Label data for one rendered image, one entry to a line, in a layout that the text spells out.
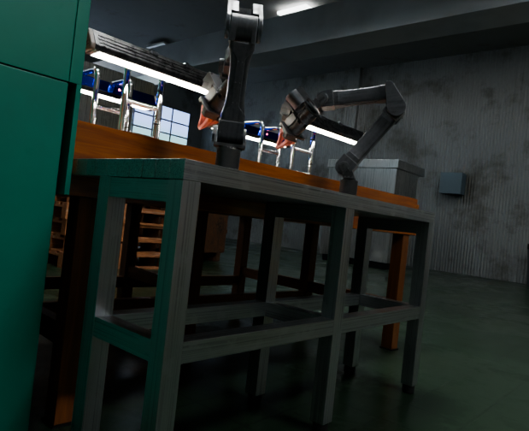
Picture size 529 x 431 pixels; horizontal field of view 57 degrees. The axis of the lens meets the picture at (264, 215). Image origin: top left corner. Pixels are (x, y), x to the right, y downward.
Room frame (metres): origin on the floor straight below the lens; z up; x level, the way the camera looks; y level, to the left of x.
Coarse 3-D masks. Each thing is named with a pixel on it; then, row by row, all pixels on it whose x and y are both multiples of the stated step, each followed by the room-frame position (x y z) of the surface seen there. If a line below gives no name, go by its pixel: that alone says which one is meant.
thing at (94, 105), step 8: (88, 72) 2.01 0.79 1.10; (96, 72) 1.96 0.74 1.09; (96, 80) 1.95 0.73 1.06; (112, 80) 2.17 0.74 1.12; (120, 80) 2.11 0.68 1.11; (96, 88) 1.96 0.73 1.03; (96, 96) 1.96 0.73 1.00; (128, 96) 2.06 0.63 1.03; (96, 104) 1.96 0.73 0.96; (128, 104) 2.06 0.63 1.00; (96, 112) 1.97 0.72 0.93; (112, 112) 2.02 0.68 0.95; (128, 112) 2.07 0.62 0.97; (128, 120) 2.07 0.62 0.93; (128, 128) 2.08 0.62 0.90
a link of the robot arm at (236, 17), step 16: (240, 16) 1.18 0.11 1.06; (256, 16) 1.19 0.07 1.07; (240, 32) 1.18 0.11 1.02; (256, 32) 1.18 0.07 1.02; (240, 48) 1.19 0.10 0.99; (240, 64) 1.20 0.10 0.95; (240, 80) 1.21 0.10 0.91; (240, 96) 1.23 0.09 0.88; (224, 112) 1.23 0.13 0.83; (240, 112) 1.24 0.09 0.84; (224, 128) 1.24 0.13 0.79; (240, 128) 1.25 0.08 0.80; (240, 144) 1.27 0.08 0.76
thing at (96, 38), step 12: (96, 36) 1.52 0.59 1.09; (108, 36) 1.56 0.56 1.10; (96, 48) 1.50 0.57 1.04; (108, 48) 1.53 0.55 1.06; (120, 48) 1.57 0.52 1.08; (132, 48) 1.61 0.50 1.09; (132, 60) 1.59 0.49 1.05; (144, 60) 1.63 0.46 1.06; (156, 60) 1.67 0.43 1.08; (168, 60) 1.72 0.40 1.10; (168, 72) 1.69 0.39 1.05; (180, 72) 1.74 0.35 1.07; (192, 72) 1.79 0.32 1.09; (204, 72) 1.84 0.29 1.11; (192, 84) 1.78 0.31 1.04
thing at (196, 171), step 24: (72, 168) 1.18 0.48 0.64; (96, 168) 1.11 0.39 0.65; (120, 168) 1.04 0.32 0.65; (144, 168) 0.98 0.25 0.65; (168, 168) 0.93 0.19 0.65; (192, 168) 0.92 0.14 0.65; (216, 168) 0.96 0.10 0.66; (216, 192) 1.29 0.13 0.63; (240, 192) 1.15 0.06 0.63; (264, 192) 1.08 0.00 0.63; (288, 192) 1.14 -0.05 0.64; (312, 192) 1.21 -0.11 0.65; (336, 192) 1.29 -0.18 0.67; (384, 216) 1.69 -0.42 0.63; (408, 216) 1.63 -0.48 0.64; (432, 216) 1.79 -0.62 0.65
